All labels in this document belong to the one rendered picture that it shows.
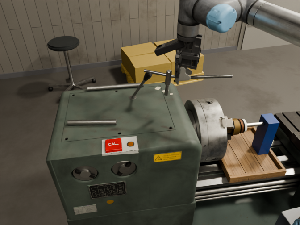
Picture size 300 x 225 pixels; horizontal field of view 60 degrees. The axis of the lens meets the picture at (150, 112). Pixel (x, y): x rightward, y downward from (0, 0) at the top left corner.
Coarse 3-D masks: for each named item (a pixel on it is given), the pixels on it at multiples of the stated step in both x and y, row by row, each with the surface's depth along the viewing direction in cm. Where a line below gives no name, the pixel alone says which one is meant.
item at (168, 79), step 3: (168, 72) 99; (171, 72) 100; (168, 75) 100; (168, 78) 101; (165, 81) 102; (168, 81) 102; (165, 84) 103; (168, 84) 103; (165, 87) 105; (168, 87) 104; (165, 90) 105; (168, 90) 106; (165, 93) 106
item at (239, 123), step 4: (236, 120) 129; (240, 120) 130; (236, 124) 128; (240, 124) 128; (244, 124) 128; (236, 128) 127; (240, 128) 128; (244, 128) 128; (228, 132) 129; (232, 132) 129; (236, 132) 128; (240, 132) 130
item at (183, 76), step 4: (180, 68) 95; (184, 68) 95; (180, 72) 96; (184, 72) 96; (180, 76) 97; (184, 76) 97; (188, 76) 96; (176, 80) 99; (180, 80) 99; (184, 80) 98
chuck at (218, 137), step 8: (200, 104) 120; (208, 104) 120; (216, 104) 120; (208, 112) 117; (216, 112) 117; (208, 120) 115; (216, 120) 115; (208, 128) 114; (216, 128) 114; (224, 128) 115; (208, 136) 114; (216, 136) 114; (224, 136) 115; (208, 144) 115; (216, 144) 115; (224, 144) 116; (208, 152) 117; (216, 152) 118; (224, 152) 118; (208, 160) 123; (216, 160) 125
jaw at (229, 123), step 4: (220, 120) 116; (224, 120) 116; (228, 120) 118; (232, 120) 123; (220, 124) 116; (224, 124) 116; (228, 124) 117; (232, 124) 117; (228, 128) 121; (232, 128) 123
